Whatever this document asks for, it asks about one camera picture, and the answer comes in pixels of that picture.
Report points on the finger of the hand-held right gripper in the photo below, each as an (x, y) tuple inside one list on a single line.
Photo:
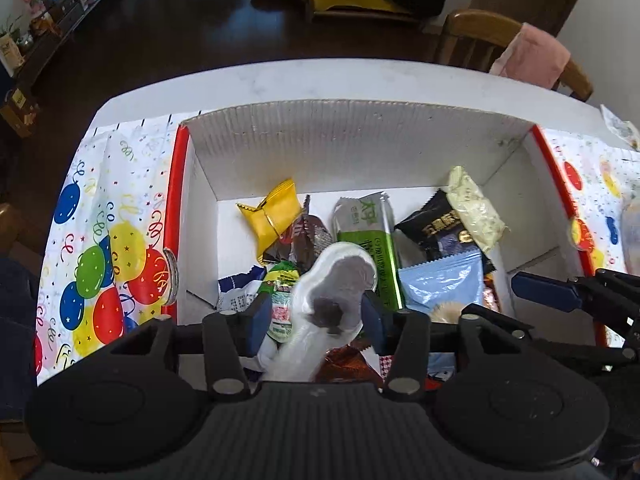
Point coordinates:
[(590, 355), (547, 290)]

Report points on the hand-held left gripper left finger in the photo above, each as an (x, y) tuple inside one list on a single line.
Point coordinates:
[(260, 317)]

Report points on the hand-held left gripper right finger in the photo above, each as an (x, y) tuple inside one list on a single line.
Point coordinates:
[(373, 320)]

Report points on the white blue snack packet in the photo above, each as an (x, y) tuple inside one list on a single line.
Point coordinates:
[(240, 290)]

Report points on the green white small packet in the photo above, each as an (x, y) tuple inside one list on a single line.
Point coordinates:
[(282, 290)]

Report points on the white clear snack packet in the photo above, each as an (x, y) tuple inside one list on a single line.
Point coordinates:
[(330, 305)]

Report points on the reddish brown snack packet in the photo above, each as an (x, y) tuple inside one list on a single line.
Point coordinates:
[(350, 367)]

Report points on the light blue snack packet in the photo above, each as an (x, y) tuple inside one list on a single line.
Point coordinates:
[(442, 282)]

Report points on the green snack bar packet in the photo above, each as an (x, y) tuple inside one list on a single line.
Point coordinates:
[(367, 240)]

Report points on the dark brown snack packet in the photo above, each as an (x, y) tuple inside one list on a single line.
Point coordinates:
[(307, 240)]

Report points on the black snack packet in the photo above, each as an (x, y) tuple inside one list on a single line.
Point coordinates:
[(432, 232)]

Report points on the pale yellow snack packet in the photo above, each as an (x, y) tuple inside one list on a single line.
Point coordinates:
[(475, 210)]

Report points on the white cardboard box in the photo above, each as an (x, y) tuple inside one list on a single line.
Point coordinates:
[(350, 145)]

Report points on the clear plastic bag of buns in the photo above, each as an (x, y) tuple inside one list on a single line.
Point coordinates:
[(622, 127)]

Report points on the balloon printed tablecloth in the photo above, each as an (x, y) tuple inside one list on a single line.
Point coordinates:
[(100, 210)]

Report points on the pink cloth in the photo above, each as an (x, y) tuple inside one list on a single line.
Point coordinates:
[(535, 55)]

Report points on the wooden chair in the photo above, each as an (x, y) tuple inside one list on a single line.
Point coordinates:
[(20, 227), (470, 35)]

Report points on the small brown cardboard box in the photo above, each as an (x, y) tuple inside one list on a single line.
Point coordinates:
[(20, 112)]

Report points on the dark tv cabinet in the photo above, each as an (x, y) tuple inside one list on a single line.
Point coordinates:
[(65, 15)]

